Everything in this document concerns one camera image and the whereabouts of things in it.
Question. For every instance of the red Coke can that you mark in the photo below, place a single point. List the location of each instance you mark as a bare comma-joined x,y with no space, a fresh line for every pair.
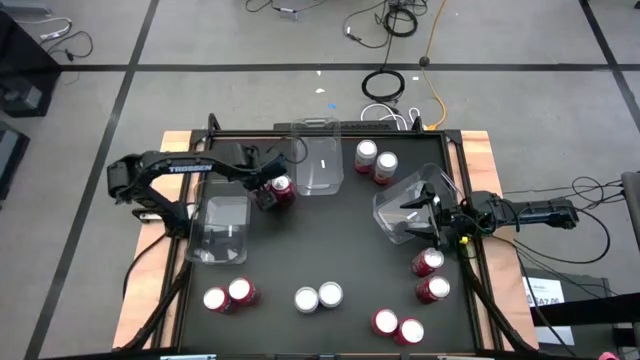
411,330
386,321
239,288

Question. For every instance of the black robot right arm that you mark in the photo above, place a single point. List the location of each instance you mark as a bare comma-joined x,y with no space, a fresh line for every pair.
540,212

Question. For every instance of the white paper sign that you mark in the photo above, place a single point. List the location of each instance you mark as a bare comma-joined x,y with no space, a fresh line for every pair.
542,289

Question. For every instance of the clear plastic bin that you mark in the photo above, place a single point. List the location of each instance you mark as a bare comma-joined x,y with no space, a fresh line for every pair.
395,215
225,220
320,170

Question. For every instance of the dark grey box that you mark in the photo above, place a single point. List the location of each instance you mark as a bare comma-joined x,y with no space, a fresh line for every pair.
585,285

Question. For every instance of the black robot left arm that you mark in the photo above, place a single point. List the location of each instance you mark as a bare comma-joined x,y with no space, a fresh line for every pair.
190,168

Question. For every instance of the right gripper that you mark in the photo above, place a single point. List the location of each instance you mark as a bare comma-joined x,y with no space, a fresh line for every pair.
452,220

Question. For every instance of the black cabinet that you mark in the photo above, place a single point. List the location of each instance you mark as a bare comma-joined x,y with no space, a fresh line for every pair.
20,60

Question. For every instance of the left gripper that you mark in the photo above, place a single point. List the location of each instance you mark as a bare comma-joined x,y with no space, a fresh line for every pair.
270,165

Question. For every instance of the black table frame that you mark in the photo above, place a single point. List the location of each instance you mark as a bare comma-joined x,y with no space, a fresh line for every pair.
215,134

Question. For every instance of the dark grey case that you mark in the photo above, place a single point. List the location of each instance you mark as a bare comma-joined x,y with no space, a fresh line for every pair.
10,160

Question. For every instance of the dark red soda can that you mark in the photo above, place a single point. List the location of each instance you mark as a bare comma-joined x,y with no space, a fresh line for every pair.
281,184

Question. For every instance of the grey adapter box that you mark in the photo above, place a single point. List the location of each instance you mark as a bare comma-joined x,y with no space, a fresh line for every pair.
289,13

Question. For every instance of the silver mounting bracket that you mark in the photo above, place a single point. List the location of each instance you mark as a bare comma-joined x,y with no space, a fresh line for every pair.
149,217

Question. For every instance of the black bar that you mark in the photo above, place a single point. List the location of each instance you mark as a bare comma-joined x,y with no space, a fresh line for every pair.
600,307

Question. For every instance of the pink object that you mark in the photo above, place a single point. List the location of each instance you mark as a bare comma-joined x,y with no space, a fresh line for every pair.
609,356

